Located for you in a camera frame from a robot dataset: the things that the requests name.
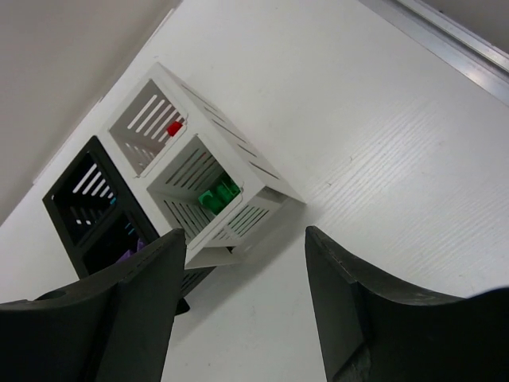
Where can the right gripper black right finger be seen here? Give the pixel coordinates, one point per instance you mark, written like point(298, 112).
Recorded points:
point(373, 326)

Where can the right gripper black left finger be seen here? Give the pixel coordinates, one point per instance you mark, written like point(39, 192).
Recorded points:
point(114, 325)

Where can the white slatted container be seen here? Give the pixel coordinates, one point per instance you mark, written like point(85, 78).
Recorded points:
point(168, 174)

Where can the small red lego brick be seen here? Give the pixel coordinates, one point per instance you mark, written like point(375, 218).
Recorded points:
point(173, 128)

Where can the black slatted container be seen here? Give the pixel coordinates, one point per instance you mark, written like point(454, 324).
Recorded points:
point(79, 207)

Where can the long teal lego brick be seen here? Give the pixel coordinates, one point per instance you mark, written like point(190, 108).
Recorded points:
point(123, 221)

